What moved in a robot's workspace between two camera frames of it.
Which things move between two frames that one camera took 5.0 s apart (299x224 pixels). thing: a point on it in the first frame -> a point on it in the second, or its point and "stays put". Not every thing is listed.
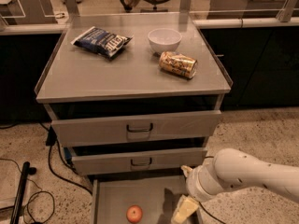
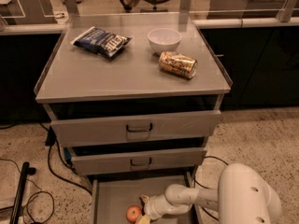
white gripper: (195, 181) -> (154, 206)
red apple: (134, 214) stays put
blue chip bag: (101, 42) stays put
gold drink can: (178, 63) stays put
